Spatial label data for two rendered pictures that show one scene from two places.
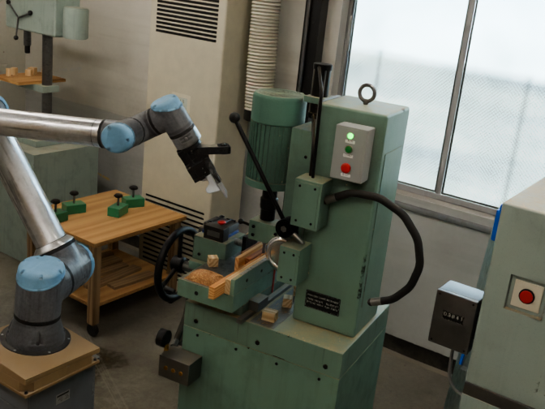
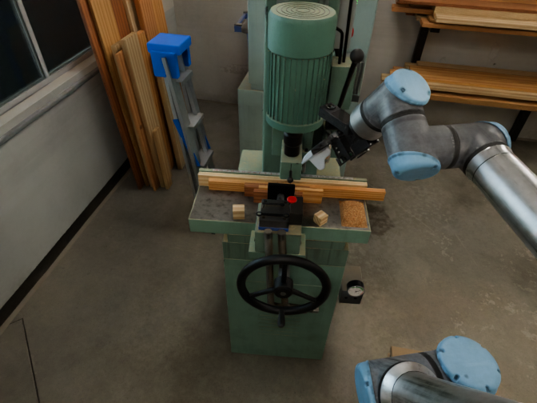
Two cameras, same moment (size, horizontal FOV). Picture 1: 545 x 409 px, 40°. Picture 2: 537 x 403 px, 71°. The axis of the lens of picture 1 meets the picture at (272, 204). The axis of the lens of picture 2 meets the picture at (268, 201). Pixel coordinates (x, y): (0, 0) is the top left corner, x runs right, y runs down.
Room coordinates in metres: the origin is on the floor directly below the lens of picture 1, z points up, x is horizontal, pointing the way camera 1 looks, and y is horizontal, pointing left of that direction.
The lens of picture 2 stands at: (2.86, 0.93, 1.77)
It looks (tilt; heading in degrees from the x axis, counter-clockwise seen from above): 42 degrees down; 247
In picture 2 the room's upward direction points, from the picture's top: 2 degrees clockwise
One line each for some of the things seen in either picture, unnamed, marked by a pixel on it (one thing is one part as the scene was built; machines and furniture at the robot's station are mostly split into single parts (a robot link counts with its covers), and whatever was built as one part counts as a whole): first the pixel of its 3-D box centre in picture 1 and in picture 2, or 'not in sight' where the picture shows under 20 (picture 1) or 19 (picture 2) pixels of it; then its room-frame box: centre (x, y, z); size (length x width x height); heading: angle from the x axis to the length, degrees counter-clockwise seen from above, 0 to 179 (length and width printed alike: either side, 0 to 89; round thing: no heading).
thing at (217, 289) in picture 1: (259, 263); (296, 189); (2.38, 0.02, 0.92); 0.62 x 0.02 x 0.04; 154
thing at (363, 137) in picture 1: (352, 152); (343, 19); (2.13, -0.22, 1.40); 0.10 x 0.06 x 0.16; 64
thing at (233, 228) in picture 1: (219, 226); (281, 212); (2.50, 0.18, 0.99); 0.13 x 0.11 x 0.06; 154
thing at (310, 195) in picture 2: (252, 256); (290, 194); (2.41, 0.05, 0.93); 0.22 x 0.01 x 0.06; 154
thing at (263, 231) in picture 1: (270, 233); (291, 161); (2.39, 0.00, 1.03); 0.14 x 0.07 x 0.09; 64
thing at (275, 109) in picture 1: (275, 139); (298, 70); (2.40, 0.01, 1.35); 0.18 x 0.18 x 0.31
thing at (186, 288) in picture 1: (238, 263); (279, 219); (2.47, 0.10, 0.87); 0.61 x 0.30 x 0.06; 154
